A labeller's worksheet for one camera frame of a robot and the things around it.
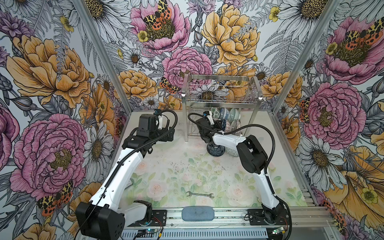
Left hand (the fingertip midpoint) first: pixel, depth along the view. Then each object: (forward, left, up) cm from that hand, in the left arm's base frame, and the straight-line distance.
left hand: (164, 134), depth 78 cm
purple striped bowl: (+17, -34, -12) cm, 40 cm away
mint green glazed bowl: (+26, -43, -13) cm, 52 cm away
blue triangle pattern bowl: (+13, -36, -12) cm, 40 cm away
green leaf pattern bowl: (+27, -30, -11) cm, 42 cm away
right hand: (+16, -33, -12) cm, 39 cm away
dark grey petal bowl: (+4, -29, -23) cm, 37 cm away
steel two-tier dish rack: (+44, -46, -15) cm, 66 cm away
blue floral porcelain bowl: (+26, -38, -12) cm, 47 cm away
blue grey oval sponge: (-33, -16, -20) cm, 42 cm away
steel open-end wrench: (-23, -13, -23) cm, 35 cm away
